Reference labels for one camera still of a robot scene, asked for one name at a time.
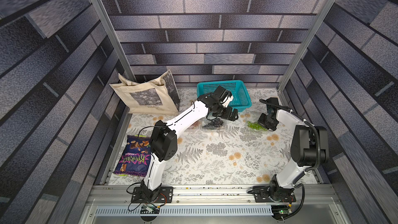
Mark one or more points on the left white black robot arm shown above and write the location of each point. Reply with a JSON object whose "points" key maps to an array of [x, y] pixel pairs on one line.
{"points": [[164, 137]]}

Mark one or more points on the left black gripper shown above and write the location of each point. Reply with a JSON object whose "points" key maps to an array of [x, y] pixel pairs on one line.
{"points": [[232, 116]]}

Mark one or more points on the black grape bunch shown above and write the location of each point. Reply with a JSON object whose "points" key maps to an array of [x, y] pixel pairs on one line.
{"points": [[215, 124]]}

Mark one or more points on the green grape bunch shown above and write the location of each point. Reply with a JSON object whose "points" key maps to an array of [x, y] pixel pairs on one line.
{"points": [[255, 126]]}

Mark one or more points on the purple snack bag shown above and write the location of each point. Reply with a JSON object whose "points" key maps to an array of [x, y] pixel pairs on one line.
{"points": [[135, 158]]}

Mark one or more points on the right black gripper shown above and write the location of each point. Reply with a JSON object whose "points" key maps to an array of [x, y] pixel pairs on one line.
{"points": [[267, 122]]}

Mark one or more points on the beige canvas tote bag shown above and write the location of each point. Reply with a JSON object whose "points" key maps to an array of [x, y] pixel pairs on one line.
{"points": [[157, 96]]}

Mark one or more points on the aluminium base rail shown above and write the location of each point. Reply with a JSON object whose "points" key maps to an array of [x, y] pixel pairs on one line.
{"points": [[217, 204]]}

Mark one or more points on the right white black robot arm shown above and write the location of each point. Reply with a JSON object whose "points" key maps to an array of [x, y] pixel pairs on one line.
{"points": [[309, 148]]}

